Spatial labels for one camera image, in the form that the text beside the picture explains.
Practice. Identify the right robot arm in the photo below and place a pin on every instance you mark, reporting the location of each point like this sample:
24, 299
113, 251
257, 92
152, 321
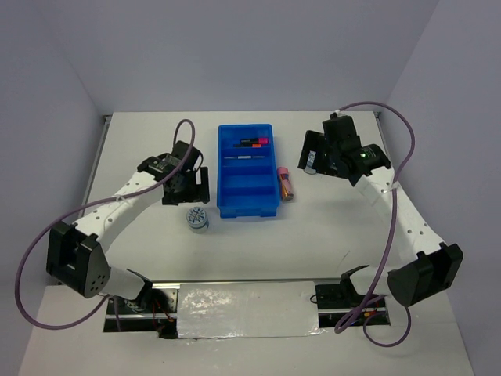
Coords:
430, 264

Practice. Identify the blue tape roll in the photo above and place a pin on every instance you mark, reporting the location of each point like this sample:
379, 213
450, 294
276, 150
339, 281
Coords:
197, 219
309, 168

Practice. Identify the blue plastic compartment tray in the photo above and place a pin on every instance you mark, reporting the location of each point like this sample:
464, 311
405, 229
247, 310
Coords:
246, 188

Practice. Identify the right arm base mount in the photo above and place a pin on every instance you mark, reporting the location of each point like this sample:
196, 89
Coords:
334, 300

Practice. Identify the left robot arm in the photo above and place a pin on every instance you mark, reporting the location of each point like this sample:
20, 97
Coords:
77, 251

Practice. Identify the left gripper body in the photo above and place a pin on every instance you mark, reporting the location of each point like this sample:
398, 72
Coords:
189, 190

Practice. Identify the pink capped black highlighter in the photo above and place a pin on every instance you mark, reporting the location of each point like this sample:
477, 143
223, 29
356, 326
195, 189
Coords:
255, 141

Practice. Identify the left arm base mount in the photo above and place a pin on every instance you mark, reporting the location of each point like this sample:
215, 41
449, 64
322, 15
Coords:
159, 317

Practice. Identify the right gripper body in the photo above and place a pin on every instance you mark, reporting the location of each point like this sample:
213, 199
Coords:
331, 153

